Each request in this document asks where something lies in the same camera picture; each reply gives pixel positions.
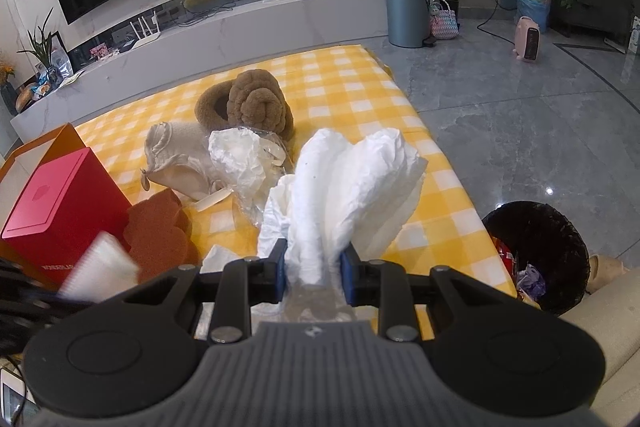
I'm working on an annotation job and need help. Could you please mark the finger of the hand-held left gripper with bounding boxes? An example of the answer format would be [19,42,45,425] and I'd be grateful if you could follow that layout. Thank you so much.
[20,279,96,314]

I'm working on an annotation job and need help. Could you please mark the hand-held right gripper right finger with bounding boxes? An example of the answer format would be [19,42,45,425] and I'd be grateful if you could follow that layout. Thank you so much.
[340,247,493,344]

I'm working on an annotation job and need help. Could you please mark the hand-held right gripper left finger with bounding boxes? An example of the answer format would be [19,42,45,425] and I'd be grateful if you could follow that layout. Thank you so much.
[122,239,291,344]

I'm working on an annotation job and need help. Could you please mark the white ribbed soft pad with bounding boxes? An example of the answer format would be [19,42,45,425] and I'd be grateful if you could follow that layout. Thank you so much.
[57,231,141,303]

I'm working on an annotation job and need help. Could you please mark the white padded cloth bundle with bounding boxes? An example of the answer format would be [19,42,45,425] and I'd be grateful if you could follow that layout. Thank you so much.
[257,128,429,323]

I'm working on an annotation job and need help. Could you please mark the brown felt piece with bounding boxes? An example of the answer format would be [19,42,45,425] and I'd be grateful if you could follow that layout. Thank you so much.
[122,188,202,281]

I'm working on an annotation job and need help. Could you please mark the orange cardboard box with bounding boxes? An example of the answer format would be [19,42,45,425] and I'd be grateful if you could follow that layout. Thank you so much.
[0,123,91,293]

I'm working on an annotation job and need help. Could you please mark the red box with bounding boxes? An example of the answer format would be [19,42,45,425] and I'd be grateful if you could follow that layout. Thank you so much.
[1,147,132,291]

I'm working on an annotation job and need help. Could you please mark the black trash basket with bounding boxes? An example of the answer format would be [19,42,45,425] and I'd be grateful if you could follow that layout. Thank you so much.
[481,202,590,319]

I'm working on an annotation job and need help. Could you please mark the yellow checked blanket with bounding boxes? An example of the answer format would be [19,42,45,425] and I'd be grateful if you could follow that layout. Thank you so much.
[70,44,517,343]

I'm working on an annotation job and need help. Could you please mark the bagged bread loaf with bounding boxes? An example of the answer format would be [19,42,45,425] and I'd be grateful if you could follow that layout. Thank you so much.
[15,82,39,113]

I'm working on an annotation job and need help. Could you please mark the vase with yellow flowers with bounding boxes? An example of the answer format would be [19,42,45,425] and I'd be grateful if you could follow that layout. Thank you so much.
[0,51,22,116]

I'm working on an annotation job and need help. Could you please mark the white marble television cabinet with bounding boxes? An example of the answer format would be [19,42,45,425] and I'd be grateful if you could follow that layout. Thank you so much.
[10,0,392,146]

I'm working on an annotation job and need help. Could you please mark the slim green potted plant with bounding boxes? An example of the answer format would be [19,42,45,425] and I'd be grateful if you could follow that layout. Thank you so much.
[17,7,64,78]

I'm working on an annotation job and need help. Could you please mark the beige sofa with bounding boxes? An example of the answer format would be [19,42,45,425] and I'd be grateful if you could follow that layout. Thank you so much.
[556,253,640,414]

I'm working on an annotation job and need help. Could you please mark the white router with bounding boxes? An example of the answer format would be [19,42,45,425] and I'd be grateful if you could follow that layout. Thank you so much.
[129,13,164,48]

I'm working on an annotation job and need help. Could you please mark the blue-grey trash can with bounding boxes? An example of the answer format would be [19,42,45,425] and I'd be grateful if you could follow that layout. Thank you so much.
[384,0,432,49]

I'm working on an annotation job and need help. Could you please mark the pastel woven bag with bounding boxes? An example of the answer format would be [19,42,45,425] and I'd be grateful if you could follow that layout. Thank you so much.
[430,0,460,40]

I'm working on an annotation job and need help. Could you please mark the pink space heater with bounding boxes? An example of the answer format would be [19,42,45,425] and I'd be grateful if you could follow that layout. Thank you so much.
[514,16,543,64]

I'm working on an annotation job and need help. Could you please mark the black cables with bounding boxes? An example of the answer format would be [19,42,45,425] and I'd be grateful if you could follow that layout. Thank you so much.
[177,4,236,25]

